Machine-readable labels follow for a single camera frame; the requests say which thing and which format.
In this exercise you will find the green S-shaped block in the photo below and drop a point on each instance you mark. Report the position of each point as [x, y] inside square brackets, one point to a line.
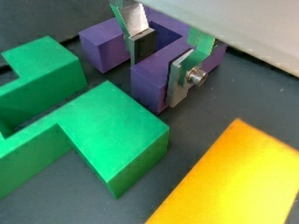
[52, 114]

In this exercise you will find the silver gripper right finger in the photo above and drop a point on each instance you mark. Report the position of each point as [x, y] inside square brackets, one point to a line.
[186, 71]

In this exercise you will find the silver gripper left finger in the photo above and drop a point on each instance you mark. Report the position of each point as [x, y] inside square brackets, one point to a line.
[140, 36]

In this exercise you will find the purple U-shaped block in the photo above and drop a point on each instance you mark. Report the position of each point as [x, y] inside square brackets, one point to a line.
[105, 52]

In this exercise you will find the yellow long bar block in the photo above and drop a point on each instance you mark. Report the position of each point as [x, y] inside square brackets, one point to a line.
[243, 183]

